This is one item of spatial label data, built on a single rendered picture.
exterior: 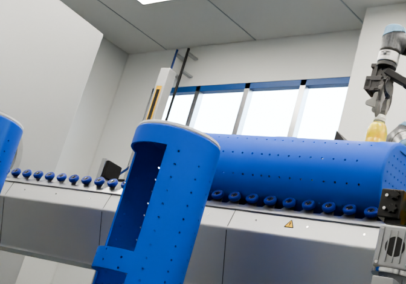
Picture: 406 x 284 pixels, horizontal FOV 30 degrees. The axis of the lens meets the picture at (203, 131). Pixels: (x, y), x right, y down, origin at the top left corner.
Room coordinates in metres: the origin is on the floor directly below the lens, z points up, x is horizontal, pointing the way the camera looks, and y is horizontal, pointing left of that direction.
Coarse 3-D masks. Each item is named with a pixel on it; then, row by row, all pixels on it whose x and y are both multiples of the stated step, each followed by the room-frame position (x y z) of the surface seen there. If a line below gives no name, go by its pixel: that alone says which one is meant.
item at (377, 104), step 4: (376, 92) 2.44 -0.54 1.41; (376, 96) 2.43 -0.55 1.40; (384, 96) 2.43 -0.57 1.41; (368, 100) 2.45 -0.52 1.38; (372, 100) 2.44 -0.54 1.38; (376, 100) 2.42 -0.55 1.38; (380, 100) 2.41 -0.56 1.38; (368, 104) 2.45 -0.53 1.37; (372, 104) 2.44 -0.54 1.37; (376, 104) 2.42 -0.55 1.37; (380, 104) 2.42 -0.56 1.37; (376, 108) 2.42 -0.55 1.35; (380, 108) 2.42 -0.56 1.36; (376, 112) 2.43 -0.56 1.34; (380, 112) 2.43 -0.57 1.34; (376, 116) 2.43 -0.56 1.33
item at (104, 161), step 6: (102, 162) 3.16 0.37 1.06; (108, 162) 3.14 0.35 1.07; (102, 168) 3.15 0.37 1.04; (108, 168) 3.15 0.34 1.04; (114, 168) 3.17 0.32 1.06; (120, 168) 3.20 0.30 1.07; (102, 174) 3.15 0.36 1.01; (108, 174) 3.16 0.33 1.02; (114, 174) 3.18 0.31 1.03; (108, 180) 3.19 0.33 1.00
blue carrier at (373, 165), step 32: (224, 160) 2.65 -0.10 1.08; (256, 160) 2.57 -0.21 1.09; (288, 160) 2.49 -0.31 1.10; (320, 160) 2.41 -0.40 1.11; (352, 160) 2.34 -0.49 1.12; (384, 160) 2.28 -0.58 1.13; (224, 192) 2.70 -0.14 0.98; (256, 192) 2.60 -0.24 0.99; (288, 192) 2.51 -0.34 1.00; (320, 192) 2.43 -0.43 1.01; (352, 192) 2.35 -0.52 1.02
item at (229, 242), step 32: (32, 192) 3.26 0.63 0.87; (64, 192) 3.15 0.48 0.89; (0, 224) 3.39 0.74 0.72; (32, 224) 3.25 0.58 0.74; (64, 224) 3.12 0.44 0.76; (96, 224) 3.01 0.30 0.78; (224, 224) 2.61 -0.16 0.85; (256, 224) 2.54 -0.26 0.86; (288, 224) 2.47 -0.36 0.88; (320, 224) 2.40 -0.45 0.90; (32, 256) 3.45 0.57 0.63; (64, 256) 3.15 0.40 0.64; (192, 256) 2.72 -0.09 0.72; (224, 256) 2.62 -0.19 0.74; (256, 256) 2.54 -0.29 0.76; (288, 256) 2.46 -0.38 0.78; (320, 256) 2.38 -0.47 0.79; (352, 256) 2.31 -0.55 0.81
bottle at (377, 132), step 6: (378, 120) 2.43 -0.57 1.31; (372, 126) 2.42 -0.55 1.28; (378, 126) 2.41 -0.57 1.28; (384, 126) 2.42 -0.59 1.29; (366, 132) 2.45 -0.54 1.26; (372, 132) 2.41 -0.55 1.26; (378, 132) 2.41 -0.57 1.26; (384, 132) 2.41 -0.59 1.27; (366, 138) 2.43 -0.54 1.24; (372, 138) 2.41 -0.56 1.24; (378, 138) 2.41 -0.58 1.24; (384, 138) 2.41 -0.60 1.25
